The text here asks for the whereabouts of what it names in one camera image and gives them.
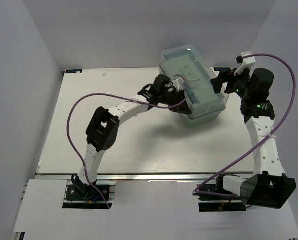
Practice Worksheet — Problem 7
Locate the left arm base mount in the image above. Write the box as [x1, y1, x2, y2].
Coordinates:
[62, 181, 116, 210]

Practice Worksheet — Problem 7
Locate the green plastic toolbox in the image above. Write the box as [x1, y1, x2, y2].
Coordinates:
[159, 44, 229, 127]

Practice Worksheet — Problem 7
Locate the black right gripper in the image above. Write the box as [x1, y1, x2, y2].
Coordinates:
[210, 65, 252, 100]

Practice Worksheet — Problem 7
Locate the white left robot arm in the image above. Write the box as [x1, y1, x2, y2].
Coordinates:
[71, 74, 191, 200]

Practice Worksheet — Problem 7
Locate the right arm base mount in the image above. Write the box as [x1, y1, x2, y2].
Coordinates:
[192, 174, 248, 213]

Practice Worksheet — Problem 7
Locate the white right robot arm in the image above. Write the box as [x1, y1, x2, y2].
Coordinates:
[210, 51, 296, 209]

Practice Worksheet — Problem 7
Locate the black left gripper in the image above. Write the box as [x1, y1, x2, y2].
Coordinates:
[158, 88, 191, 114]

